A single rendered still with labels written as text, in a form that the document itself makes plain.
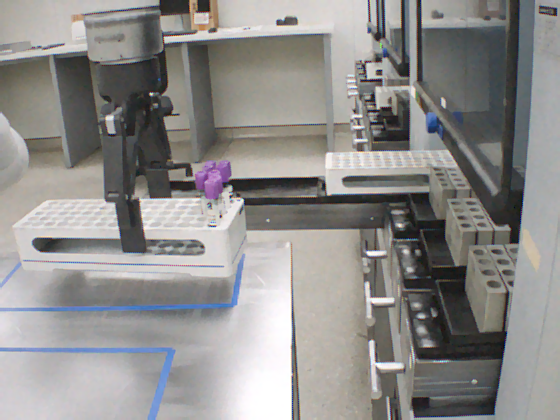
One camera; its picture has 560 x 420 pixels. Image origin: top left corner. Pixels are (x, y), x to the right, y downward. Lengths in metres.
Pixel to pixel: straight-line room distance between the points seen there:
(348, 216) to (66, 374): 0.59
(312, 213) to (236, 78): 3.66
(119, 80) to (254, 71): 3.96
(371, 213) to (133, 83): 0.52
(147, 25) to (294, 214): 0.50
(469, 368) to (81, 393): 0.40
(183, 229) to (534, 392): 0.42
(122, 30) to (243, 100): 4.03
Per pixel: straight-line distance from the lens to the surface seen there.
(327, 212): 1.03
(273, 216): 1.04
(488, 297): 0.61
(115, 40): 0.67
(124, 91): 0.68
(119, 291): 0.77
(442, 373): 0.64
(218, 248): 0.69
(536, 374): 0.52
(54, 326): 0.73
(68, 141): 4.49
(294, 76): 4.59
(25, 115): 5.34
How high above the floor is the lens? 1.18
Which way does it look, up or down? 22 degrees down
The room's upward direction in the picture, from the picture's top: 4 degrees counter-clockwise
